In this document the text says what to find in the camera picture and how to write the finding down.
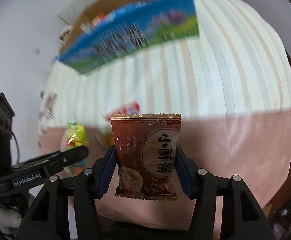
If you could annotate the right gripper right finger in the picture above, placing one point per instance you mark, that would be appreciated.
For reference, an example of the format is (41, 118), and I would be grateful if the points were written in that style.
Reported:
(242, 216)

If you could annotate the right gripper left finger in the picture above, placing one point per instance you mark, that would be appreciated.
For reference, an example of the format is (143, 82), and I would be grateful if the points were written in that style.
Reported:
(47, 217)

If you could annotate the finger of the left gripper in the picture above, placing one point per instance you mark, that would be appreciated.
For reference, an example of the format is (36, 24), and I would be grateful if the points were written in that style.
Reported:
(50, 164)

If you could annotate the colourful candy bag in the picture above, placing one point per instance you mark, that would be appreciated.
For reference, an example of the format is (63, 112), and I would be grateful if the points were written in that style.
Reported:
(74, 136)

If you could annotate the brown biscuit packet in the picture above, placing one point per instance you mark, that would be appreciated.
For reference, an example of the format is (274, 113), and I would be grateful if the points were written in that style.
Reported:
(145, 146)

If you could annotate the red snack box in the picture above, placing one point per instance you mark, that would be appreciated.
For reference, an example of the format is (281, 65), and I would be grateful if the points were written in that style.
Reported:
(129, 108)

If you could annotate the orange jelly cup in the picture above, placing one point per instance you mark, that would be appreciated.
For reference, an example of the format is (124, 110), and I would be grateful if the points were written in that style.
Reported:
(105, 136)

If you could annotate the striped cream blanket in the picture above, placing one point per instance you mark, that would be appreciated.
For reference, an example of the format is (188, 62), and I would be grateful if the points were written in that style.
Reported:
(231, 84)

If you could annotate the cardboard box with blue print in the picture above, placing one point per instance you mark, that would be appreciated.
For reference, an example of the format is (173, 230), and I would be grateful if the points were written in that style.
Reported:
(110, 29)

